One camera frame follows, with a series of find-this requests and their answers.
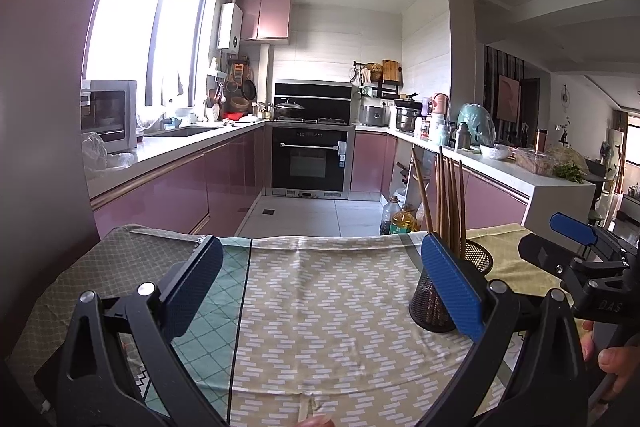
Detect white plastic bottle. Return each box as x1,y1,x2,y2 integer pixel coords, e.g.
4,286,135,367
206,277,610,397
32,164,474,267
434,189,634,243
431,114,450,146

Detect pink wall cabinet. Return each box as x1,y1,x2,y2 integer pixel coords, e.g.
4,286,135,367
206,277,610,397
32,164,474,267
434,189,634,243
235,0,292,42

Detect patterned patchwork tablecloth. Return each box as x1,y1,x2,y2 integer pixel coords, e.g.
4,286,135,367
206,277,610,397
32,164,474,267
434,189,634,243
10,223,586,427

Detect pink base cabinets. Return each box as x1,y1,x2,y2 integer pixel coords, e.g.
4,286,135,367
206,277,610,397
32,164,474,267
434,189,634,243
350,131,530,228
90,127,273,239

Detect steel thermos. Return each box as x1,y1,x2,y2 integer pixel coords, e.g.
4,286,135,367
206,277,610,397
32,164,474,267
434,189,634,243
452,122,473,151

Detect pink wall picture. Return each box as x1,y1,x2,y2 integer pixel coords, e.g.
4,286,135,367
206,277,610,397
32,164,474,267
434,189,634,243
496,74,522,122

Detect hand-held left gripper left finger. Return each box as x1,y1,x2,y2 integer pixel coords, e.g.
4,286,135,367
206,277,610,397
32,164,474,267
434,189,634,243
56,234,224,427

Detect kitchen window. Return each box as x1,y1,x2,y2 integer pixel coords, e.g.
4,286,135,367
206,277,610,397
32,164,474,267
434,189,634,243
82,0,218,108

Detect clear food container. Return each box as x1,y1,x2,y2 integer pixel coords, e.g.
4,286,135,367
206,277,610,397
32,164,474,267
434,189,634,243
514,147,556,176

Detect black mesh holder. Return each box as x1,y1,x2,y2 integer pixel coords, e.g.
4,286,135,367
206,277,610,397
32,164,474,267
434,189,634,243
409,239,495,334

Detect dark rectangular object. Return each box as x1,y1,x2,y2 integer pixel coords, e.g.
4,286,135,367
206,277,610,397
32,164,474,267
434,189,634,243
32,353,68,414

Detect green vegetables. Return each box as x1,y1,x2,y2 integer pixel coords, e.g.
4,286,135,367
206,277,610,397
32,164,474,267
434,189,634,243
552,161,587,184

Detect steel stockpot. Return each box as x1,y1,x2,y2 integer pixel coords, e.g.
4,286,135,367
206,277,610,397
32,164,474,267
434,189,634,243
395,94,422,134

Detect striped wall panel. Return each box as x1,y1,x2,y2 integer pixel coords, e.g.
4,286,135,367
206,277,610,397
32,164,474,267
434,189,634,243
483,46,526,148

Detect white kitchen countertop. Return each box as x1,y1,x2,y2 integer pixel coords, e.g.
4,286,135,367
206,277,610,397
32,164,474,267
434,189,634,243
87,119,598,200

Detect teal covered appliance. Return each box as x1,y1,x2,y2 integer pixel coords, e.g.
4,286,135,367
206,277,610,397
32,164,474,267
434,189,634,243
457,103,497,146

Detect black built-in oven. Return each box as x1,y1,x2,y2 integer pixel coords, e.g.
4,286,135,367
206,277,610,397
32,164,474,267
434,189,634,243
270,127,356,200

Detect yellow cooking oil bottle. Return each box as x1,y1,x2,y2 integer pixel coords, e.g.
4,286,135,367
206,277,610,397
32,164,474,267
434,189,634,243
391,203,420,235

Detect bunch of wooden chopsticks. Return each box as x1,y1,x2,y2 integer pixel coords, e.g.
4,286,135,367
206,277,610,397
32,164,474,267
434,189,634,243
410,146,468,260

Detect silver rice cooker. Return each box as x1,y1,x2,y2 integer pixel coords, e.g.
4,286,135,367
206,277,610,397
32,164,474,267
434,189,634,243
360,104,391,128

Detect black wall rack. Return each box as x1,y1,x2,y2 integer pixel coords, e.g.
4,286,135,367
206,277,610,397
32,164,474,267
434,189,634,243
352,61,405,98

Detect clear plastic bag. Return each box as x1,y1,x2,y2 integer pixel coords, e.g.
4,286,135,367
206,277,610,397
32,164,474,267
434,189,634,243
82,132,135,180

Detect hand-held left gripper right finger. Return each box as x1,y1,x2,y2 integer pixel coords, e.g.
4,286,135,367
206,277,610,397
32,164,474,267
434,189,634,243
420,232,588,427

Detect living room window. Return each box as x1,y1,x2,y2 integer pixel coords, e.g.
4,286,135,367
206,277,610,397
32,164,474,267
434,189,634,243
617,109,640,208

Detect wok with lid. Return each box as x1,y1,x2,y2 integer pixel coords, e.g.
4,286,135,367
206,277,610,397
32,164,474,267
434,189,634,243
274,99,306,122

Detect white water heater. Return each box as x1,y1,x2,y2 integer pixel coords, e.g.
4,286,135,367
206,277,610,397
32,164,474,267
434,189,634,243
216,2,244,52

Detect stainless kitchen sink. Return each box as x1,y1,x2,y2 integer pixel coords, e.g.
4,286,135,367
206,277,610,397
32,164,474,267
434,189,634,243
155,124,221,138

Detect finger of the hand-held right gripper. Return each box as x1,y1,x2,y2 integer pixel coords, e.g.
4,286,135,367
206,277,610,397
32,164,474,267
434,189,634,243
517,234,626,278
549,213,640,258

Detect black range hood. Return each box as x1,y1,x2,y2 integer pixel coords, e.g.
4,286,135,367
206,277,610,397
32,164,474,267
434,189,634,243
273,80,354,102

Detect dark sauce bottle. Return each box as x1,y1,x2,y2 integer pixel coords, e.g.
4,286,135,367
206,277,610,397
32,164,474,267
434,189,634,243
378,195,402,236

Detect person's right hand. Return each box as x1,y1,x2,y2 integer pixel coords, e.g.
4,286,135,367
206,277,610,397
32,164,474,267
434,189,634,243
580,319,640,390

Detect gas cooktop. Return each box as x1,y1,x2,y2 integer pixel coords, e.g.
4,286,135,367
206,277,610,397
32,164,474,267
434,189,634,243
274,118,354,126

